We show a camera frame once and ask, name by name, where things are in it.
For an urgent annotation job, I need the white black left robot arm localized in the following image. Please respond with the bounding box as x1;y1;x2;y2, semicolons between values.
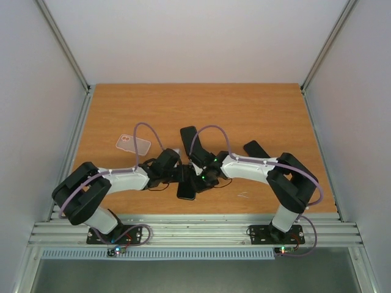
52;148;181;243

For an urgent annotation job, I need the aluminium frame rail right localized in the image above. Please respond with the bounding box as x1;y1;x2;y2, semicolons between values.
300;0;359;222

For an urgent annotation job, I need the grey slotted cable duct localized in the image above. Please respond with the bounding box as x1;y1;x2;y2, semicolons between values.
41;247;275;261

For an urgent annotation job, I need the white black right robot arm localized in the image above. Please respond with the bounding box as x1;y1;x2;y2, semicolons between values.
189;148;320;244

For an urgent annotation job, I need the dark smartphone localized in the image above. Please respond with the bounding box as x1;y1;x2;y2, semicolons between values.
243;140;270;159
177;165;200;201

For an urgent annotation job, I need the right small circuit board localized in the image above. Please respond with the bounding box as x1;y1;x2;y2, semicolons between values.
274;246;297;255

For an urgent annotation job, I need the aluminium frame rail left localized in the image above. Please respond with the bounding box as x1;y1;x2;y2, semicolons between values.
33;0;92;214

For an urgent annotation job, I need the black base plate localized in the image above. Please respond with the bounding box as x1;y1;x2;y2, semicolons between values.
246;224;305;245
86;225;145;245

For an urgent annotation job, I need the small circuit board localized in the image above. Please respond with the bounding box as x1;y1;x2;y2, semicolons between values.
106;247;127;257
274;246;297;255

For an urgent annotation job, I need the white phone case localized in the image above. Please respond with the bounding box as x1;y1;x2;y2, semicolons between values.
115;134;152;156

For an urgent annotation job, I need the left small circuit board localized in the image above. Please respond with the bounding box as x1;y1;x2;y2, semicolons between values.
106;247;127;257

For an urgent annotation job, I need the aluminium front rail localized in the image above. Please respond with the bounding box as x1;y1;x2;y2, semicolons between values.
28;213;363;247

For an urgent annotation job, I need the aluminium frame rail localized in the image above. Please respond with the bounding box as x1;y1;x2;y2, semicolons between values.
300;0;359;222
33;0;92;214

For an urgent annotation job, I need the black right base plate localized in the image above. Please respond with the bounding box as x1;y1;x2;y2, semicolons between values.
246;224;305;245

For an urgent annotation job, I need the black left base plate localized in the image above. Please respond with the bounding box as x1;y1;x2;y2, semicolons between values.
86;225;145;245

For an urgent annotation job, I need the black silicone phone case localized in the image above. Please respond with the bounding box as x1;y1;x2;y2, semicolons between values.
180;126;203;156

